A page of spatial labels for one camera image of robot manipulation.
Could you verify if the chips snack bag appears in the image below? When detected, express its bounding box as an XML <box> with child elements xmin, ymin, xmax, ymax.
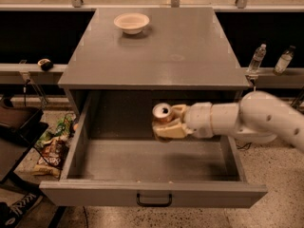
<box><xmin>32</xmin><ymin>137</ymin><xmax>68</xmax><ymax>178</ymax></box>

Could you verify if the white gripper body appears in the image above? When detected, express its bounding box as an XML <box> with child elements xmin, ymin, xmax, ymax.
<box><xmin>183</xmin><ymin>103</ymin><xmax>213</xmax><ymax>139</ymax></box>

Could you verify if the black bin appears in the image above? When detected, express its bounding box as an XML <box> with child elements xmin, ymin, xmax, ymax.
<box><xmin>0</xmin><ymin>98</ymin><xmax>43</xmax><ymax>146</ymax></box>

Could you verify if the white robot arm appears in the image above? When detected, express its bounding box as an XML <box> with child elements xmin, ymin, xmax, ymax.
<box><xmin>152</xmin><ymin>91</ymin><xmax>304</xmax><ymax>152</ymax></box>

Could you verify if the black drawer handle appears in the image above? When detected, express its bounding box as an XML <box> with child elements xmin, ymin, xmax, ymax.
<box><xmin>136</xmin><ymin>193</ymin><xmax>173</xmax><ymax>207</ymax></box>

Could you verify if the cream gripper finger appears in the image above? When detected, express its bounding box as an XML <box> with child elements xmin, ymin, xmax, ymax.
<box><xmin>172</xmin><ymin>104</ymin><xmax>189</xmax><ymax>119</ymax></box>
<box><xmin>152</xmin><ymin>118</ymin><xmax>194</xmax><ymax>140</ymax></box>

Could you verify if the white bowl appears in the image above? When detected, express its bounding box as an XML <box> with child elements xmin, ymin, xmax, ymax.
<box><xmin>114</xmin><ymin>13</ymin><xmax>150</xmax><ymax>35</ymax></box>

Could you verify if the green snack bag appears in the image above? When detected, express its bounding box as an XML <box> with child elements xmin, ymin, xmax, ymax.
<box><xmin>35</xmin><ymin>113</ymin><xmax>74</xmax><ymax>149</ymax></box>

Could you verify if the clear water bottle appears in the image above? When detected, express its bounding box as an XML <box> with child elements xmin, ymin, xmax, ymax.
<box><xmin>247</xmin><ymin>44</ymin><xmax>266</xmax><ymax>73</ymax></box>

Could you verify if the grey cabinet counter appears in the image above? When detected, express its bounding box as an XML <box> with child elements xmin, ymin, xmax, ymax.
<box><xmin>59</xmin><ymin>8</ymin><xmax>249</xmax><ymax>112</ymax></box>

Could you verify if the tape measure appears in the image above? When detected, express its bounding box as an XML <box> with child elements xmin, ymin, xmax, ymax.
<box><xmin>38</xmin><ymin>58</ymin><xmax>53</xmax><ymax>71</ymax></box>

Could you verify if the grey open drawer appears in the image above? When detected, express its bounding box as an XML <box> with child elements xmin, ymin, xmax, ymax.
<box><xmin>40</xmin><ymin>90</ymin><xmax>267</xmax><ymax>208</ymax></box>

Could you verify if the black sneaker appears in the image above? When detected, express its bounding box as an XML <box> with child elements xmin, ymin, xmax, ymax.
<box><xmin>0</xmin><ymin>193</ymin><xmax>43</xmax><ymax>228</ymax></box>

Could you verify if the dark capped bottle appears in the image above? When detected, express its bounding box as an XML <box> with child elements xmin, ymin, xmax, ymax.
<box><xmin>273</xmin><ymin>46</ymin><xmax>295</xmax><ymax>75</ymax></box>

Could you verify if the black power cable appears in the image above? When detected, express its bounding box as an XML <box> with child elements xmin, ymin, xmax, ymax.
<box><xmin>236</xmin><ymin>141</ymin><xmax>255</xmax><ymax>151</ymax></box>

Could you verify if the orange soda can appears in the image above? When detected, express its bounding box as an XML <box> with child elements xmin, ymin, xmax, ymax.
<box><xmin>152</xmin><ymin>103</ymin><xmax>174</xmax><ymax>124</ymax></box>

